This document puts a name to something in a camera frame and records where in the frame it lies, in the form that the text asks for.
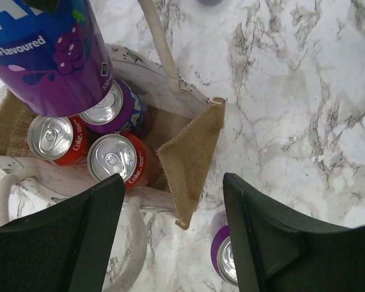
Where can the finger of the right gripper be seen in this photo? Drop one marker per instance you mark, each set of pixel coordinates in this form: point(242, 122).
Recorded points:
point(48, 6)

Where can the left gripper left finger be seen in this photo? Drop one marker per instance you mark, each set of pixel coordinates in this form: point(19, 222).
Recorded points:
point(65, 247)

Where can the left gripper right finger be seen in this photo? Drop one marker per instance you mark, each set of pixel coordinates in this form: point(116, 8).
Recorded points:
point(277, 248)

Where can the purple Fanta can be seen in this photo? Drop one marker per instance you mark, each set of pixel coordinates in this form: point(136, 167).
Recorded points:
point(56, 63)
point(120, 110)

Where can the red cola can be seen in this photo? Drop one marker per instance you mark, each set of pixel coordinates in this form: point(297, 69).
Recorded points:
point(125, 154)
point(60, 141)

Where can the red cola can front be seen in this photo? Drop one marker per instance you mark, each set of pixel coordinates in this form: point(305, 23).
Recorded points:
point(125, 154)

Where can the purple can near front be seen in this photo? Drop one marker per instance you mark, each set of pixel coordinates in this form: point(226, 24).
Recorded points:
point(221, 249)

